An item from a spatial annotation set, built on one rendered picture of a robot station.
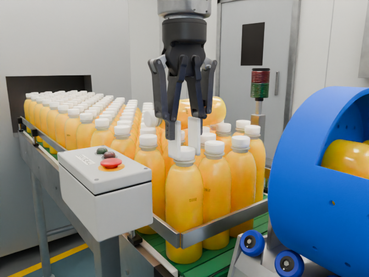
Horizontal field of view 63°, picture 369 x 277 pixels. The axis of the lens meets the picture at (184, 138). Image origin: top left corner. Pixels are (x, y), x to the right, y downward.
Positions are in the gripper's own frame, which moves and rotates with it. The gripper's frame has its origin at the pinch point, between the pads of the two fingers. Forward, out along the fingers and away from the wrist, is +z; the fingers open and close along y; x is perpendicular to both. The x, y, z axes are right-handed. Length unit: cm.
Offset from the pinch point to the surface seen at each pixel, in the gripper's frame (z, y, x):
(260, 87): -6, 50, 24
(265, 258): 21.0, 8.4, -13.1
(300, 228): 8.5, 2.4, -22.8
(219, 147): 2.4, 7.0, -1.9
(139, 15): -98, 233, 436
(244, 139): 2.0, 14.1, -1.7
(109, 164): 2.7, -13.8, 1.9
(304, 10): -78, 311, 177
